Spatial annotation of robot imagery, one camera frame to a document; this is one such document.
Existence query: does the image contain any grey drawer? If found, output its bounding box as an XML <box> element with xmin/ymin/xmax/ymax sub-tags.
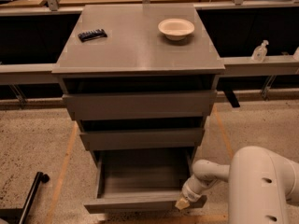
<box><xmin>63</xmin><ymin>91</ymin><xmax>216</xmax><ymax>120</ymax></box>
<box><xmin>83</xmin><ymin>147</ymin><xmax>207</xmax><ymax>215</ymax></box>
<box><xmin>80</xmin><ymin>128</ymin><xmax>204</xmax><ymax>150</ymax></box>

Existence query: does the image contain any grey metal railing frame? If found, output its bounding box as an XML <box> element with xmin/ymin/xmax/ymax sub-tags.
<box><xmin>1</xmin><ymin>0</ymin><xmax>299</xmax><ymax>105</ymax></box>

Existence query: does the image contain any black metal stand leg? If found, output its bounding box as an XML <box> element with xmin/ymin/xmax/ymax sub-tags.
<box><xmin>0</xmin><ymin>171</ymin><xmax>50</xmax><ymax>224</ymax></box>

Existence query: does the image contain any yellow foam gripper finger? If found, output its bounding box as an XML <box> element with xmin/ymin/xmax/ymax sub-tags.
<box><xmin>175</xmin><ymin>197</ymin><xmax>190</xmax><ymax>210</ymax></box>

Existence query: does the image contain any grey bottom drawer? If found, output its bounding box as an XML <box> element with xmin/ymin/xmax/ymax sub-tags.
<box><xmin>83</xmin><ymin>147</ymin><xmax>207</xmax><ymax>215</ymax></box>

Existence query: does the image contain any white paper bowl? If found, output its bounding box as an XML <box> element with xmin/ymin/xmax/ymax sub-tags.
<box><xmin>158</xmin><ymin>19</ymin><xmax>194</xmax><ymax>41</ymax></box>

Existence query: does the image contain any grey top drawer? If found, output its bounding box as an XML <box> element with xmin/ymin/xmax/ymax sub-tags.
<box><xmin>63</xmin><ymin>91</ymin><xmax>216</xmax><ymax>120</ymax></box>

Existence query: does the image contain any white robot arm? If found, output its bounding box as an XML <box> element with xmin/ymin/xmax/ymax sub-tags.
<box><xmin>176</xmin><ymin>147</ymin><xmax>299</xmax><ymax>224</ymax></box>

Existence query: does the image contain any grey drawer cabinet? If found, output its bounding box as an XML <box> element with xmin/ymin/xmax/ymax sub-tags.
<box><xmin>51</xmin><ymin>4</ymin><xmax>226</xmax><ymax>166</ymax></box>

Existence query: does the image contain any grey middle drawer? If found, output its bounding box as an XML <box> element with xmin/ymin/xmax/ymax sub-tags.
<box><xmin>80</xmin><ymin>128</ymin><xmax>204</xmax><ymax>150</ymax></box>

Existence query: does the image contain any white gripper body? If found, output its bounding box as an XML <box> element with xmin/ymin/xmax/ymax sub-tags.
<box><xmin>182</xmin><ymin>175</ymin><xmax>207</xmax><ymax>203</ymax></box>

